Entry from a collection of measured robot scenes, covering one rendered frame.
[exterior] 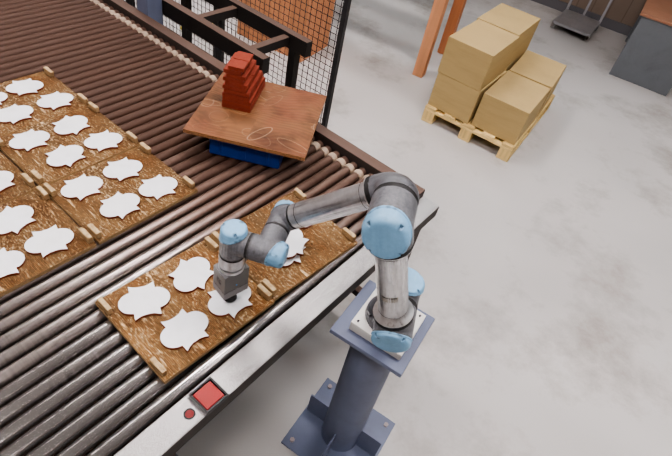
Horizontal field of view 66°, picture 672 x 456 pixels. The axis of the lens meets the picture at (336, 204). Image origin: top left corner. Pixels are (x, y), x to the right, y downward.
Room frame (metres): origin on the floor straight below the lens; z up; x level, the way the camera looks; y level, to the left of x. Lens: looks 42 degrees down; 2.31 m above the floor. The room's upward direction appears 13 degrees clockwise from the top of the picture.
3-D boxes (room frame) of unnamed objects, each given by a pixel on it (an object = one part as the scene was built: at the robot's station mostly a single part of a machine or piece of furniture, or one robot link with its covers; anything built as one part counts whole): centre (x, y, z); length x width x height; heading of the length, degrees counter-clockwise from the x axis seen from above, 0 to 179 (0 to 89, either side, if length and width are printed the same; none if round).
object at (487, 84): (4.22, -1.15, 0.37); 1.26 x 0.90 x 0.74; 149
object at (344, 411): (1.07, -0.25, 0.44); 0.38 x 0.38 x 0.87; 67
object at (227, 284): (0.98, 0.26, 1.06); 0.10 x 0.09 x 0.16; 49
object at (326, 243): (1.28, 0.15, 0.93); 0.41 x 0.35 x 0.02; 145
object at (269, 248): (0.98, 0.16, 1.22); 0.11 x 0.11 x 0.08; 84
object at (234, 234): (0.97, 0.25, 1.22); 0.09 x 0.08 x 0.11; 84
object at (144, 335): (0.93, 0.38, 0.93); 0.41 x 0.35 x 0.02; 147
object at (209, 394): (0.66, 0.22, 0.92); 0.06 x 0.06 x 0.01; 59
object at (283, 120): (1.89, 0.41, 1.03); 0.50 x 0.50 x 0.02; 0
